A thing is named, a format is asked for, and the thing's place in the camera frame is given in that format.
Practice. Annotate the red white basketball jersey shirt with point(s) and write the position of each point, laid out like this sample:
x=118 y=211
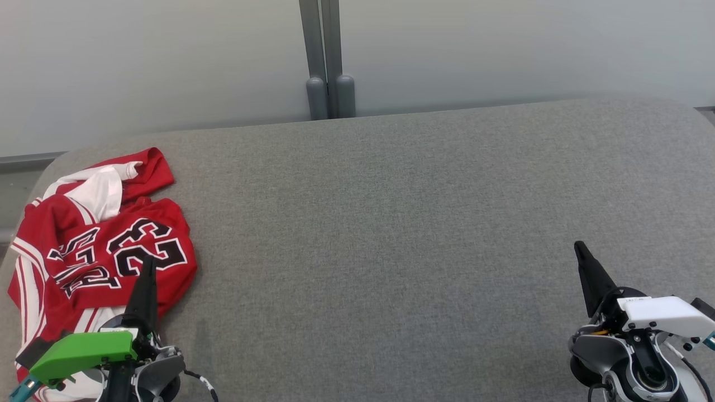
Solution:
x=84 y=223

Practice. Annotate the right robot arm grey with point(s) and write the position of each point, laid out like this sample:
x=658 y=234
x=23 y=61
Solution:
x=597 y=352

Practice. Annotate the grey fabric sofa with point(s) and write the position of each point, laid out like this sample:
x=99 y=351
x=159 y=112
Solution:
x=391 y=251

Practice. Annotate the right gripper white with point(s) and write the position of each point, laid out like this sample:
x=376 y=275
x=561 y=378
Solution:
x=659 y=312

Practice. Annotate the grey partition post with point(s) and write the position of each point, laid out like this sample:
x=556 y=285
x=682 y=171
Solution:
x=313 y=56
x=338 y=56

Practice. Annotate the red shorts white trim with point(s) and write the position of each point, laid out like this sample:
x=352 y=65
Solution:
x=153 y=173

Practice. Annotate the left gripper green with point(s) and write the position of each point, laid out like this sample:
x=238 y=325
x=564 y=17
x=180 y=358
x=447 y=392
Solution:
x=84 y=352

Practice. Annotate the grey wall base rail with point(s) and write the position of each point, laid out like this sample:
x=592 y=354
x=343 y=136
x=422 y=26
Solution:
x=28 y=159

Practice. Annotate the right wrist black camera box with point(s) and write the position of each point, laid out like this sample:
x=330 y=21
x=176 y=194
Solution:
x=705 y=310

